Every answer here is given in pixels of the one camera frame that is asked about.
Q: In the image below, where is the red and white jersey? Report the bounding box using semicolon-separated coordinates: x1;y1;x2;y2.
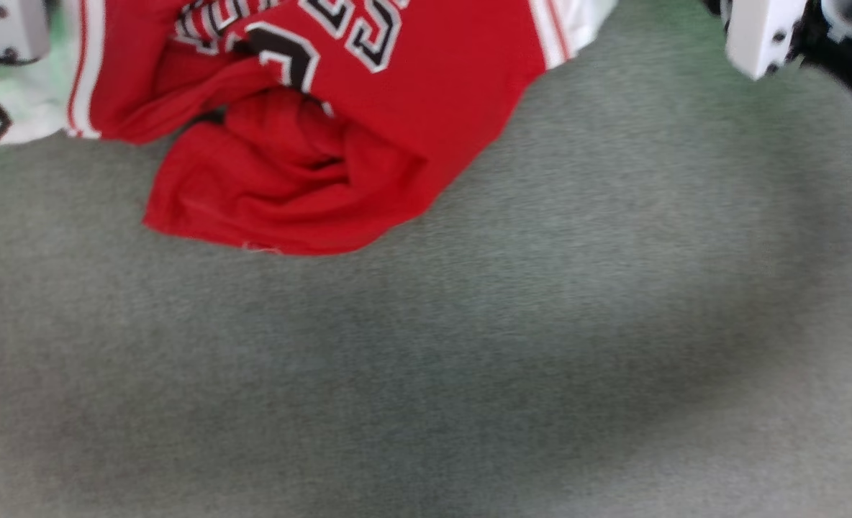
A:
0;0;618;257

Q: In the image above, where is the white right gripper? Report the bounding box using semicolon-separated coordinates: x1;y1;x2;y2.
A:
725;0;852;112

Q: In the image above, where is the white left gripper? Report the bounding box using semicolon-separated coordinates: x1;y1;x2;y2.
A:
0;0;51;67

